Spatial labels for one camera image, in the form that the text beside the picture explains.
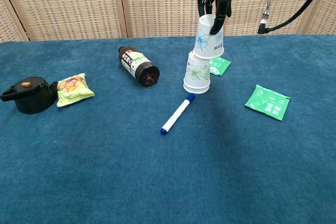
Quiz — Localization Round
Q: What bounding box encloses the white paper cup blue flower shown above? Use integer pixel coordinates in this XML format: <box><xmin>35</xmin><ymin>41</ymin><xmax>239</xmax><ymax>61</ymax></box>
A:
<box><xmin>193</xmin><ymin>15</ymin><xmax>226</xmax><ymax>59</ymax></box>

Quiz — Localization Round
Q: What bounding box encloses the white paper cup green flower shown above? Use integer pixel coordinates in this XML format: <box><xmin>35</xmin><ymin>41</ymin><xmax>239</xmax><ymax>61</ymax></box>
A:
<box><xmin>183</xmin><ymin>50</ymin><xmax>212</xmax><ymax>91</ymax></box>

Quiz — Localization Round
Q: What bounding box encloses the green sachet packet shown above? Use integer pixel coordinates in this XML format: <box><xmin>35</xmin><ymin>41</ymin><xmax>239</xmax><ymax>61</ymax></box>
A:
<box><xmin>244</xmin><ymin>84</ymin><xmax>291</xmax><ymax>121</ymax></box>
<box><xmin>209</xmin><ymin>56</ymin><xmax>232</xmax><ymax>77</ymax></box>

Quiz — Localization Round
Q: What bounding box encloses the dark brown drink bottle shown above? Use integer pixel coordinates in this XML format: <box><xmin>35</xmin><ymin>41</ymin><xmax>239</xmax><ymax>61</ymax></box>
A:
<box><xmin>118</xmin><ymin>46</ymin><xmax>161</xmax><ymax>88</ymax></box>

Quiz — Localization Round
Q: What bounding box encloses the white blue marker pen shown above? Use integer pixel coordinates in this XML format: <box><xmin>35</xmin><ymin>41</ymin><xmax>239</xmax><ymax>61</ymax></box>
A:
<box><xmin>160</xmin><ymin>93</ymin><xmax>196</xmax><ymax>135</ymax></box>

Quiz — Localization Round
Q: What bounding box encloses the woven bamboo folding screen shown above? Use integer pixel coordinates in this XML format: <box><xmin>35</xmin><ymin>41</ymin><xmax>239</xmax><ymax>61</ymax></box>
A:
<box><xmin>0</xmin><ymin>0</ymin><xmax>336</xmax><ymax>42</ymax></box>

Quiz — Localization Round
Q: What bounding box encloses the yellow-green snack bag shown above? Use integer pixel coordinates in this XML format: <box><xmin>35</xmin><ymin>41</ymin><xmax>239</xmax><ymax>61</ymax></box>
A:
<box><xmin>56</xmin><ymin>72</ymin><xmax>96</xmax><ymax>108</ymax></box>

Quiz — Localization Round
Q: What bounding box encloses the blue carpet table cover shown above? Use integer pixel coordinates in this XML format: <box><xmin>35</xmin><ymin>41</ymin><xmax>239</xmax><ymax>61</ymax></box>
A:
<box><xmin>0</xmin><ymin>34</ymin><xmax>336</xmax><ymax>224</ymax></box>

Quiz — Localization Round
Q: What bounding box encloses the black teapot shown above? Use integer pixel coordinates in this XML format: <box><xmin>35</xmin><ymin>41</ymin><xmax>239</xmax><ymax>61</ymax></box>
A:
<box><xmin>0</xmin><ymin>76</ymin><xmax>59</xmax><ymax>114</ymax></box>

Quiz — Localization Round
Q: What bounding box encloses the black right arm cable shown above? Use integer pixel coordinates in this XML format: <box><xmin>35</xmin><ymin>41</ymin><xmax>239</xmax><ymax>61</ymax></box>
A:
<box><xmin>257</xmin><ymin>0</ymin><xmax>334</xmax><ymax>35</ymax></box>

